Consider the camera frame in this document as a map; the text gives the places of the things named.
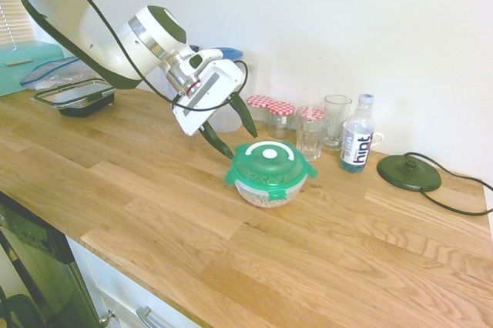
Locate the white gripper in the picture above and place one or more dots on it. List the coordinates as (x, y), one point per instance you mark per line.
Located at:
(210, 97)

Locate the green round container lid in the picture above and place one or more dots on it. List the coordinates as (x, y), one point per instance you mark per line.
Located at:
(254, 166)

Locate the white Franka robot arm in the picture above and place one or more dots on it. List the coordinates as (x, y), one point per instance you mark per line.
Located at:
(96, 35)

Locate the glass jar red checkered lid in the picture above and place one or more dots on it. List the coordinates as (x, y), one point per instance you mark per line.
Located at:
(312, 112)
(260, 112)
(280, 122)

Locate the clear pitcher with blue lid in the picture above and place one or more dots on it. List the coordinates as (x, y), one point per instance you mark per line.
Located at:
(251, 87)

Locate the clear plastic food container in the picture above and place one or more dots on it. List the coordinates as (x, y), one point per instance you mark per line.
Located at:
(294, 189)

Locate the faceted glass tumbler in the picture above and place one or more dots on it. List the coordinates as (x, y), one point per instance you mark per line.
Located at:
(308, 143)

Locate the tall footed drinking glass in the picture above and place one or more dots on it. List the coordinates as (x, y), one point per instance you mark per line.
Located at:
(337, 112)

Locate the hint water bottle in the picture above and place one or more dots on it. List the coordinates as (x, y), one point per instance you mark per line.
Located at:
(356, 151)

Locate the white mug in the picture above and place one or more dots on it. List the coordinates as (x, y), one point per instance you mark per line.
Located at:
(382, 138)

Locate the black kettle base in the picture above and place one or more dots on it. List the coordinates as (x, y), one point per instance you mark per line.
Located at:
(400, 176)

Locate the clear zip bag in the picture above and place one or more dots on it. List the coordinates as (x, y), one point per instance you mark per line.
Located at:
(54, 74)

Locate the white kitchen cabinet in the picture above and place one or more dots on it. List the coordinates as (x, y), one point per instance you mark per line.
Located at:
(115, 285)

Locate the teal bread box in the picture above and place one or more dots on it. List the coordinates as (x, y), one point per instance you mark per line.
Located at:
(19, 70)

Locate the silver cabinet knob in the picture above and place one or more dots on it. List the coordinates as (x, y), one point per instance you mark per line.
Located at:
(106, 317)

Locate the stainless steel dishwasher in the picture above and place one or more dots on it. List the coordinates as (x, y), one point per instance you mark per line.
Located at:
(38, 266)

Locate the window blinds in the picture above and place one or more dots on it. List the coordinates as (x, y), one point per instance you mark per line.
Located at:
(11, 20)

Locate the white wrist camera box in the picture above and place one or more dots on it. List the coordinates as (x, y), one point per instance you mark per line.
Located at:
(200, 59)

